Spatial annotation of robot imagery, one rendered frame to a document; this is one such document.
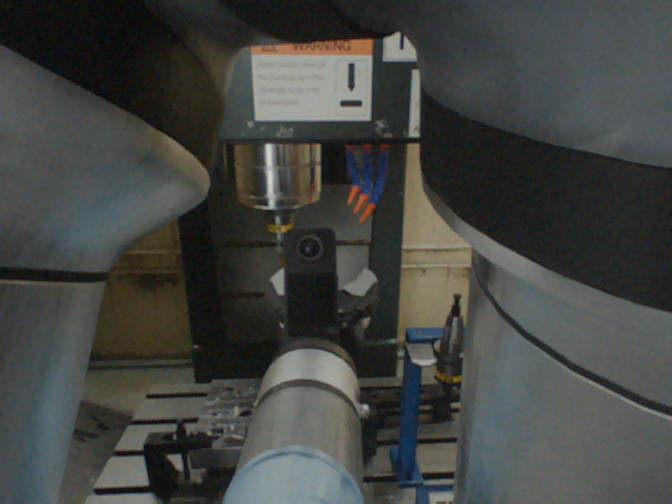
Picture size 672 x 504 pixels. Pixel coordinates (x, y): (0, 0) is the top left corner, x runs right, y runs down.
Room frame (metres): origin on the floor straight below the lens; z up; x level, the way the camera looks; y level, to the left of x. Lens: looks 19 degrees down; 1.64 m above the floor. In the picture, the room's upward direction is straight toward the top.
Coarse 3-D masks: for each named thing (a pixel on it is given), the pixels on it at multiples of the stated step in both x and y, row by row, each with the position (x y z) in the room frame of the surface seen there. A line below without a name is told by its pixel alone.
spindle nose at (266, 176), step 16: (304, 144) 0.76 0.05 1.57; (320, 144) 0.81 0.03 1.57; (240, 160) 0.76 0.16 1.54; (256, 160) 0.74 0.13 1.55; (272, 160) 0.74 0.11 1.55; (288, 160) 0.74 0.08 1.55; (304, 160) 0.76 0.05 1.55; (320, 160) 0.81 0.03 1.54; (240, 176) 0.77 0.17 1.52; (256, 176) 0.74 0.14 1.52; (272, 176) 0.74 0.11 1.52; (288, 176) 0.74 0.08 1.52; (304, 176) 0.76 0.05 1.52; (320, 176) 0.81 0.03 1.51; (240, 192) 0.77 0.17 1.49; (256, 192) 0.75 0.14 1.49; (272, 192) 0.74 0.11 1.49; (288, 192) 0.74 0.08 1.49; (304, 192) 0.76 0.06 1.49; (320, 192) 0.82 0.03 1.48; (272, 208) 0.74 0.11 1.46
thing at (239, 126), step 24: (240, 72) 0.61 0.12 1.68; (384, 72) 0.62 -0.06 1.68; (408, 72) 0.63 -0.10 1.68; (240, 96) 0.61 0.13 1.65; (384, 96) 0.62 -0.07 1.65; (408, 96) 0.63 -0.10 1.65; (240, 120) 0.61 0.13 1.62; (264, 120) 0.61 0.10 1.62; (288, 120) 0.62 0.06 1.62; (312, 120) 0.62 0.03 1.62; (336, 120) 0.62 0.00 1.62; (360, 120) 0.62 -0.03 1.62; (384, 120) 0.62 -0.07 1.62; (408, 120) 0.63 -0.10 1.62; (240, 144) 0.62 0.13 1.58; (264, 144) 0.62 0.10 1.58; (288, 144) 0.62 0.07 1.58
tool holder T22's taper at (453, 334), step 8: (448, 312) 0.69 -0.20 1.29; (448, 320) 0.68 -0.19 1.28; (456, 320) 0.67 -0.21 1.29; (448, 328) 0.67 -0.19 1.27; (456, 328) 0.67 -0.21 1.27; (448, 336) 0.67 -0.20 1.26; (456, 336) 0.67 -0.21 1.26; (464, 336) 0.68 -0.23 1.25; (440, 344) 0.68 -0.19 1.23; (448, 344) 0.67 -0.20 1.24; (456, 344) 0.66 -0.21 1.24; (448, 352) 0.66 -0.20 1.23; (456, 352) 0.66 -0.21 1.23
